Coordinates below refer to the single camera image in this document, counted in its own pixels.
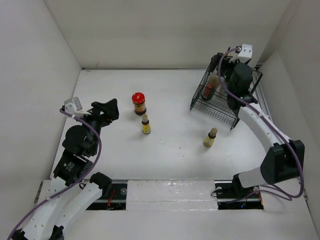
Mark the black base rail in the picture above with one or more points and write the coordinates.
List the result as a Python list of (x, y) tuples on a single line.
[(176, 195)]

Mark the black cap sauce bottle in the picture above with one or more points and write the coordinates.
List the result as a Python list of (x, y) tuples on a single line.
[(211, 86)]

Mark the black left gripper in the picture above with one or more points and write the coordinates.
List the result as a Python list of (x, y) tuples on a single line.
[(109, 108)]

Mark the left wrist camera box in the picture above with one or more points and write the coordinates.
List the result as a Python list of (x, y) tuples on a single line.
[(72, 107)]

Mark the yellow bottle cork cap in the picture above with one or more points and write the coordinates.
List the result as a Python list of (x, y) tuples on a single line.
[(210, 138)]

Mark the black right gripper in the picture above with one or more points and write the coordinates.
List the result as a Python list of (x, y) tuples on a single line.
[(224, 61)]

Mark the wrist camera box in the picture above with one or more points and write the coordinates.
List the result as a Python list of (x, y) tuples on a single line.
[(243, 54), (72, 107)]

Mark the red lid sauce jar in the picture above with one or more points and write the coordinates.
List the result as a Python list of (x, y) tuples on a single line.
[(139, 102)]

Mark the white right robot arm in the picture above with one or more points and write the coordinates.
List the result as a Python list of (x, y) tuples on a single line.
[(282, 167)]

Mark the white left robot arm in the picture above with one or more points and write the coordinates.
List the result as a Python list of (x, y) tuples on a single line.
[(68, 196)]

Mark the black wire basket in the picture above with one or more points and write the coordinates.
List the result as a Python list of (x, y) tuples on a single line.
[(217, 107)]

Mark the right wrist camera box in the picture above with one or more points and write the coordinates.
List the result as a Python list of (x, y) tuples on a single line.
[(243, 54)]

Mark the small yellow label bottle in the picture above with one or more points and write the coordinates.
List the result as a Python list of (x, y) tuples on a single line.
[(146, 128)]

